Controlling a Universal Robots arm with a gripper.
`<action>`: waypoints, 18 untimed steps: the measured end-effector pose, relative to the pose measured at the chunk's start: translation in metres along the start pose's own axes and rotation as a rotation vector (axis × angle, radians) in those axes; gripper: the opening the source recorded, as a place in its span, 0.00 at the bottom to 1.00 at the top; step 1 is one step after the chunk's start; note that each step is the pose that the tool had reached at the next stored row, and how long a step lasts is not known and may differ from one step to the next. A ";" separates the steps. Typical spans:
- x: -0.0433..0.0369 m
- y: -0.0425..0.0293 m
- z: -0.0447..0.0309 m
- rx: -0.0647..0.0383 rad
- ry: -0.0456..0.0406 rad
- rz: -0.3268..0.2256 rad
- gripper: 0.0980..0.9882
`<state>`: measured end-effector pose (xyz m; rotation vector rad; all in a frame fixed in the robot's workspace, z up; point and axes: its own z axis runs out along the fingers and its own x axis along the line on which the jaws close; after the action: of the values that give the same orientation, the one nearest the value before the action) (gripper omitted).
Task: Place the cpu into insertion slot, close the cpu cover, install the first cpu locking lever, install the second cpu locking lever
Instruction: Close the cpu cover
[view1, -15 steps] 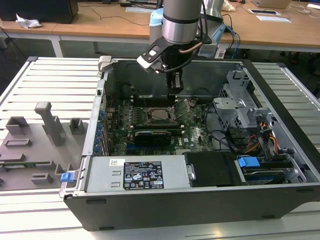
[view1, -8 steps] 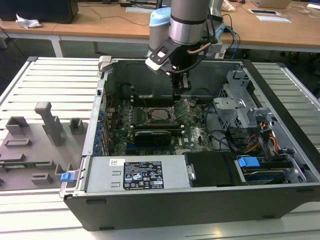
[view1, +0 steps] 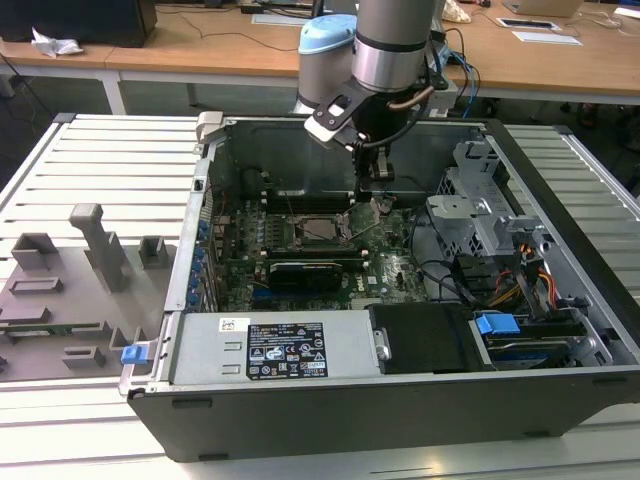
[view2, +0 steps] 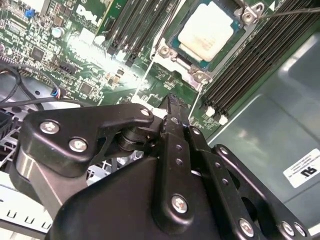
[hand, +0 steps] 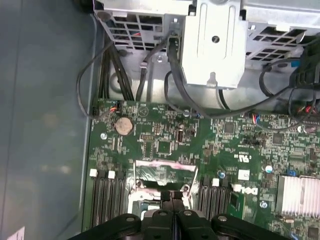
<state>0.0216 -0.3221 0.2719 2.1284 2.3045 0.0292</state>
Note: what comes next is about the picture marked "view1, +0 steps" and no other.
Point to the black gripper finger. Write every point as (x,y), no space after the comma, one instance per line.
(365,172)
(386,170)

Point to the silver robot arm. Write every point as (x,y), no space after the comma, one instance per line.
(385,50)

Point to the RAM slot black clips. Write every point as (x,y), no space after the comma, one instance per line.
(320,198)
(320,208)

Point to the RAM slot white clips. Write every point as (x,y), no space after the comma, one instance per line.
(310,250)
(352,259)
(320,203)

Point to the CPU socket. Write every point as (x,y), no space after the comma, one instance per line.
(295,244)

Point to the blue slot tab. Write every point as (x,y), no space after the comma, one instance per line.
(199,256)
(203,231)
(194,286)
(197,271)
(192,300)

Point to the round coin battery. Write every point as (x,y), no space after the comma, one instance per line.
(385,205)

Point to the silver perforated drive cage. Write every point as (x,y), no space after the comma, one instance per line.
(465,220)

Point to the green motherboard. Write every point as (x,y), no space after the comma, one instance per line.
(390,280)

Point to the black graphics card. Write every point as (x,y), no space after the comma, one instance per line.
(305,277)

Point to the beige crumpled bag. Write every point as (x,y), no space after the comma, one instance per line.
(457,12)

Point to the white pad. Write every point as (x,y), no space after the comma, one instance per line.
(280,19)

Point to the black plastic shroud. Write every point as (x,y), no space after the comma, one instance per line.
(425,340)

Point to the wooden desk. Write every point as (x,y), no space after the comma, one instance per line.
(550,70)
(200,55)

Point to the white paper sheet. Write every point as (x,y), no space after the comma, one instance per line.
(547,37)

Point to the hard disk in blue carrier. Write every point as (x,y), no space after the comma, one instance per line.
(497,327)

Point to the silver laptop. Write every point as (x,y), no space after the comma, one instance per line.
(540,6)

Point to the silver power supply with label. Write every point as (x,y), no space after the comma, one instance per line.
(210,350)

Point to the open black PC case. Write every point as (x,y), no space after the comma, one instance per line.
(350,420)

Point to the blue case latch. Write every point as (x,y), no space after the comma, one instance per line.
(134,355)

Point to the grey parts rack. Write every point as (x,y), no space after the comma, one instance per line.
(75,300)

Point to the black computer box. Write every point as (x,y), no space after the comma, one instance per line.
(75,22)

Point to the crumpled white paper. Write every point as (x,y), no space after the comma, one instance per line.
(55,46)

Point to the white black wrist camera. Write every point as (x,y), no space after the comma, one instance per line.
(325,131)

